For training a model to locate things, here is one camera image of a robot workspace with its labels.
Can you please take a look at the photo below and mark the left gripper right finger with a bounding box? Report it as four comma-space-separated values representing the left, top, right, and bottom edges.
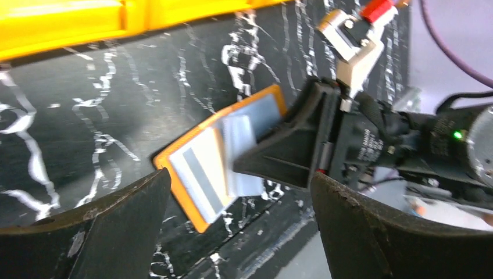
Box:
310, 173, 492, 278

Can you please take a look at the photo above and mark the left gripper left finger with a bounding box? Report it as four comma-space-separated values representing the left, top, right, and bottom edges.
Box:
1, 169, 171, 278

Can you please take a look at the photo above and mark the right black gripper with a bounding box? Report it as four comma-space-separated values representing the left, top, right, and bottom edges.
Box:
233, 78, 412, 188

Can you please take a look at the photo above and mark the grey striped credit card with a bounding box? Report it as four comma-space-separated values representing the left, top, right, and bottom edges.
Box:
169, 127, 237, 224

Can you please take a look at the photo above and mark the orange card holder wallet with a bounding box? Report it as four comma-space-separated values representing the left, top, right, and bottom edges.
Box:
152, 85, 287, 233

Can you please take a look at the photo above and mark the orange three-compartment bin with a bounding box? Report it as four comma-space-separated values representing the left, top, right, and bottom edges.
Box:
1, 0, 279, 61

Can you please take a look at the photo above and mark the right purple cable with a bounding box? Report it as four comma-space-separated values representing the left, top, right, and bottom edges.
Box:
419, 0, 493, 88

